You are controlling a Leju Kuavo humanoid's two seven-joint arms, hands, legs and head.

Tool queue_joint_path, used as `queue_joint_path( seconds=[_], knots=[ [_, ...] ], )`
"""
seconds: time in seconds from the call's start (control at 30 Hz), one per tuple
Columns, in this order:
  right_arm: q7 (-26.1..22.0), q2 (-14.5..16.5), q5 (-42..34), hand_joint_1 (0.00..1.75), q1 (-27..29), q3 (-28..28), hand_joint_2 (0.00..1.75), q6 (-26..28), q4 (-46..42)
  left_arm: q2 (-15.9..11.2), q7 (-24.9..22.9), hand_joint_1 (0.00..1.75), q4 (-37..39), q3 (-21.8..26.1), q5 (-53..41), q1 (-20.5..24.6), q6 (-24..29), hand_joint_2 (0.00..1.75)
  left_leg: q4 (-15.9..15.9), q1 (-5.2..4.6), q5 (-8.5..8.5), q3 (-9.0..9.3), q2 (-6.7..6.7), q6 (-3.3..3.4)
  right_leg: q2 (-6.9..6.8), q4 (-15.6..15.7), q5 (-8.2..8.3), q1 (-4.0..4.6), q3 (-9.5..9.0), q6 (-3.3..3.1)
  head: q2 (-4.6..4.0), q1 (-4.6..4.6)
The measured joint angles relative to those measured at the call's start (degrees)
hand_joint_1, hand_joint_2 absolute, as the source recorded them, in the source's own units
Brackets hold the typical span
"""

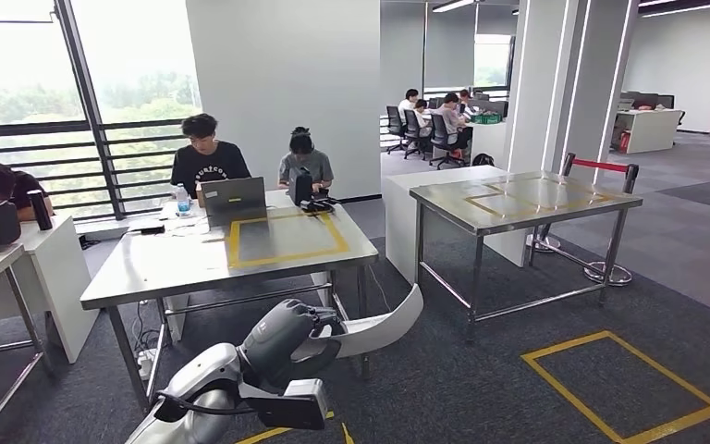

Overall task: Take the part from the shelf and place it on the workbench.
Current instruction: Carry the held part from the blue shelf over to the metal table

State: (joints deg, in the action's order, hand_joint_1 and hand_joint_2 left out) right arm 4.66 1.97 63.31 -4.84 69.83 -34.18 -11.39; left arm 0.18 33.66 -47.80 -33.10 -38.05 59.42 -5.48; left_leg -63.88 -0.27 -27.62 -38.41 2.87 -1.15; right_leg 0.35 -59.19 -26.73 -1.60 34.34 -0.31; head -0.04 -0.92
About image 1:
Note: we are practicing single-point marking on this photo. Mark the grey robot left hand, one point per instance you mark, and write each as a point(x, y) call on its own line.
point(275, 343)

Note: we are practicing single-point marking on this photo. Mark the white curved plastic part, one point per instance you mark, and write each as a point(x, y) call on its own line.
point(379, 325)

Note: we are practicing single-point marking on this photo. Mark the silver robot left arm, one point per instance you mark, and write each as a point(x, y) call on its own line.
point(208, 367)

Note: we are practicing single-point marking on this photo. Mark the steel workbench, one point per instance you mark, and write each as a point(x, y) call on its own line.
point(165, 263)
point(514, 205)

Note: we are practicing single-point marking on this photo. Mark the white power strip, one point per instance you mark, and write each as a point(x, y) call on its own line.
point(147, 364)

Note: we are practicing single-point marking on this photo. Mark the black desk gadget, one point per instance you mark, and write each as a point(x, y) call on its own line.
point(321, 205)

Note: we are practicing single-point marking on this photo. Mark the grey laptop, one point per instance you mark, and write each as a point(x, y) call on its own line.
point(235, 202)

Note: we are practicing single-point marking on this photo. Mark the clear water bottle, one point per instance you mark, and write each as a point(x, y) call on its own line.
point(183, 202)

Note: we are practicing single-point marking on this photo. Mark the white cabinet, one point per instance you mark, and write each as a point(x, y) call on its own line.
point(401, 220)

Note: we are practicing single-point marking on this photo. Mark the white desk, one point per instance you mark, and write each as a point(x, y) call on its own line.
point(490, 141)
point(655, 132)
point(61, 282)

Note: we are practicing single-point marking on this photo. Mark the black office chair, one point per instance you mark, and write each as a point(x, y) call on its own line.
point(442, 135)
point(395, 125)
point(415, 132)

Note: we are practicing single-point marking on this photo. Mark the dark window railing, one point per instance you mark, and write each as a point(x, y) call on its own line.
point(110, 153)

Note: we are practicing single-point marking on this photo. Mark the black tumbler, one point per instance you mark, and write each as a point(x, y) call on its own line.
point(40, 211)

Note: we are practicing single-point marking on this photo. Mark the black floor bag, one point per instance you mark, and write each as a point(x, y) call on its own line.
point(482, 160)

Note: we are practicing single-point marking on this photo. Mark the green plastic crate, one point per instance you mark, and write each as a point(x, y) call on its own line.
point(485, 118)

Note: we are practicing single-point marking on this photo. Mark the red barrier belt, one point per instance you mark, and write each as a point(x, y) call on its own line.
point(600, 165)

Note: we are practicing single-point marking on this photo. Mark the red box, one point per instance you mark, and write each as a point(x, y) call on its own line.
point(624, 142)

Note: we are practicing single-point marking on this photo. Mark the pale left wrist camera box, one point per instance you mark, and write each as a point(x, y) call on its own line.
point(306, 395)

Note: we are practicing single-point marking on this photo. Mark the chrome stanchion post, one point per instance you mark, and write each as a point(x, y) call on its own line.
point(545, 242)
point(612, 272)

